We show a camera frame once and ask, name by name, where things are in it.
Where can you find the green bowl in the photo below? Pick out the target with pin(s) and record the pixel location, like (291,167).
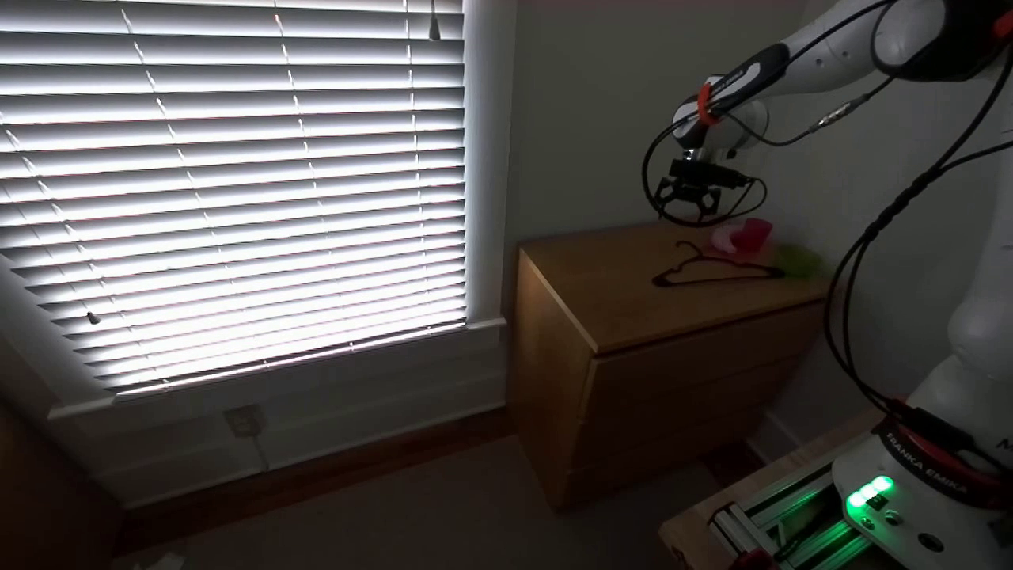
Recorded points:
(800,259)

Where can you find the white window blinds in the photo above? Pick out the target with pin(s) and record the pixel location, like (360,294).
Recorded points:
(232,178)

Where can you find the blind tilt wand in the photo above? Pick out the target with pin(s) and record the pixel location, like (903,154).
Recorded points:
(430,21)

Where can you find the white wall outlet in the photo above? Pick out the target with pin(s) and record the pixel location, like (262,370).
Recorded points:
(245,423)

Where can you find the wooden robot mounting table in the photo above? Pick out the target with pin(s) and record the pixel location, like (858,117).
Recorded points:
(715,526)

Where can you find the red plastic cup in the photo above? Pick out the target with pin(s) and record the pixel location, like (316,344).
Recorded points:
(752,238)

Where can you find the large light wooden dresser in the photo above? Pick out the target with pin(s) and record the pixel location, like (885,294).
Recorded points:
(654,360)

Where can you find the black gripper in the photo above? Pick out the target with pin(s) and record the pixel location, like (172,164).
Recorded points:
(699,175)

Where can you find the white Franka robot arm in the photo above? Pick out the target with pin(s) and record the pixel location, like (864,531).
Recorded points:
(825,50)

